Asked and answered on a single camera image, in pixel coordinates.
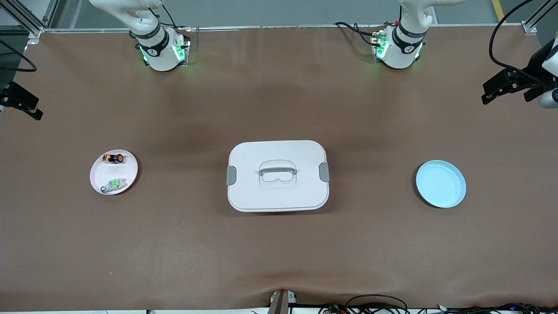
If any pink box with white lid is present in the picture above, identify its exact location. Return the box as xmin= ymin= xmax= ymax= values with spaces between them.
xmin=226 ymin=140 xmax=330 ymax=213

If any light blue round plate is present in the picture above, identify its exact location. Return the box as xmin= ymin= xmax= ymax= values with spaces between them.
xmin=415 ymin=160 xmax=467 ymax=208

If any pink round plate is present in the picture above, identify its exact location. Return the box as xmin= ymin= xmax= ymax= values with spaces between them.
xmin=89 ymin=150 xmax=139 ymax=195

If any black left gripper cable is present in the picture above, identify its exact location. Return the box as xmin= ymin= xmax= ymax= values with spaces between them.
xmin=488 ymin=0 xmax=551 ymax=85

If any aluminium frame profile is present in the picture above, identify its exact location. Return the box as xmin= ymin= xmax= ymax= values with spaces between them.
xmin=521 ymin=0 xmax=558 ymax=35
xmin=0 ymin=0 xmax=59 ymax=38

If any green push button switch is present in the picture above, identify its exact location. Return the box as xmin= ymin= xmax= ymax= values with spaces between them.
xmin=100 ymin=177 xmax=127 ymax=194

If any black arm base cable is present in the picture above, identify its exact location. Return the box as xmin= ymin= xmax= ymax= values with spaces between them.
xmin=335 ymin=21 xmax=380 ymax=46
xmin=146 ymin=3 xmax=192 ymax=33

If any black cable bundle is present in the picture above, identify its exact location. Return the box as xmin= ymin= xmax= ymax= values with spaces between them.
xmin=436 ymin=302 xmax=558 ymax=314

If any aluminium table edge rail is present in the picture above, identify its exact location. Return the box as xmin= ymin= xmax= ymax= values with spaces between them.
xmin=28 ymin=24 xmax=537 ymax=35

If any black looped cable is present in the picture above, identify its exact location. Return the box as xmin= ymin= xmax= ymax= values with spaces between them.
xmin=346 ymin=294 xmax=409 ymax=314

